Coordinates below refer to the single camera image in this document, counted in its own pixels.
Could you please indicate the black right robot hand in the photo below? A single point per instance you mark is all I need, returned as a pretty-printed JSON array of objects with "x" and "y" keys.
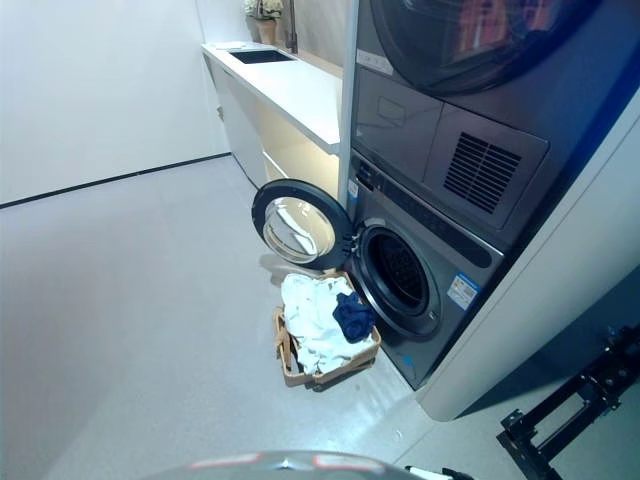
[{"x": 430, "y": 471}]

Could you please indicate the navy blue garment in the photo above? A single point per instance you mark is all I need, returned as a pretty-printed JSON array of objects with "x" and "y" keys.
[{"x": 352, "y": 317}]

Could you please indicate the gray front-load washing machine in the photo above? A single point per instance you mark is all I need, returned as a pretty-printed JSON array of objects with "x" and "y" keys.
[{"x": 465, "y": 325}]

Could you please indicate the woven wicker laundry basket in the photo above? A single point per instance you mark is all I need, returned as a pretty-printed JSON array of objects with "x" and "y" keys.
[{"x": 300, "y": 377}]

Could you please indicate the white clothes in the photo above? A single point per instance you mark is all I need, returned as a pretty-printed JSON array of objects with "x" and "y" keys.
[{"x": 315, "y": 320}]

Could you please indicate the round washing machine door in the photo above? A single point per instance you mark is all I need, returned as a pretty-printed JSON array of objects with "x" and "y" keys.
[{"x": 296, "y": 226}]

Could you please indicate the white cabinet side panel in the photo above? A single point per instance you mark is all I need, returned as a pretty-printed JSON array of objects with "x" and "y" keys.
[{"x": 525, "y": 325}]

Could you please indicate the white energy label sticker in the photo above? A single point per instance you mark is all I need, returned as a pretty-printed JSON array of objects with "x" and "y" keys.
[{"x": 463, "y": 289}]

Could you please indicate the gray stacked dryer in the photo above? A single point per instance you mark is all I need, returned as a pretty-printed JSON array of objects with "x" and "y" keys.
[{"x": 400, "y": 125}]

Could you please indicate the white base cabinet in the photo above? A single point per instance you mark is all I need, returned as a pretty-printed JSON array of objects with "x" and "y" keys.
[{"x": 240, "y": 130}]

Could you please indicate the white countertop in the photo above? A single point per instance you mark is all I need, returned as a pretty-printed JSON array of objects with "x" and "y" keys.
[{"x": 280, "y": 85}]

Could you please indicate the dark rectangular sink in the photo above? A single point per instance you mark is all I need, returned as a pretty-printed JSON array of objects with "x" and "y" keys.
[{"x": 260, "y": 56}]

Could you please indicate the metal faucet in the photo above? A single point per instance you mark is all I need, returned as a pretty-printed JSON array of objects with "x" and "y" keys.
[{"x": 291, "y": 30}]

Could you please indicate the beige flower pot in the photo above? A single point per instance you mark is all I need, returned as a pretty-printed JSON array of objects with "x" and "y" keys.
[{"x": 265, "y": 31}]

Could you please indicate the pale flowers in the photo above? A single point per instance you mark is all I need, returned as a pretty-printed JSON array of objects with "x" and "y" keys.
[{"x": 262, "y": 7}]

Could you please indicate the black metal stand frame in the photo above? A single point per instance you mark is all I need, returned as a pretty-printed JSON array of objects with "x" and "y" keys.
[{"x": 530, "y": 425}]

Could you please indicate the white vertical cabinet post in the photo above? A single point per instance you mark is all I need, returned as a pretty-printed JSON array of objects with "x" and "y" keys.
[{"x": 347, "y": 100}]

